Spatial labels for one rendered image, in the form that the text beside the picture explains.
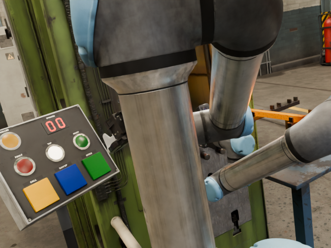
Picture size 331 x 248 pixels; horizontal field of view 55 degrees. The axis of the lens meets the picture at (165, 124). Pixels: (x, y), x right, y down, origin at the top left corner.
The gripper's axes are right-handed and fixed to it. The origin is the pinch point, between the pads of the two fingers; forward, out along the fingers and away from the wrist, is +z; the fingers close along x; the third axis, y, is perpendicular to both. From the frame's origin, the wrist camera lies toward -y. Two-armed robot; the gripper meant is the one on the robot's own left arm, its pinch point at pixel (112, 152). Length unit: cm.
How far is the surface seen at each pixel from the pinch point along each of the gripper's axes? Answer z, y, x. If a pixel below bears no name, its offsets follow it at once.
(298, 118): -23, -24, -69
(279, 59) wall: 249, 66, -777
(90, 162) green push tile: 10.5, 1.6, 1.8
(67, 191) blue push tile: 10.4, -3.0, 13.3
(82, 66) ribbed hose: 13.8, 37.8, -18.6
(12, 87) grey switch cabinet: 460, 264, -210
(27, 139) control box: 11.1, 16.5, 15.6
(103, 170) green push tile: 10.5, -2.7, -0.7
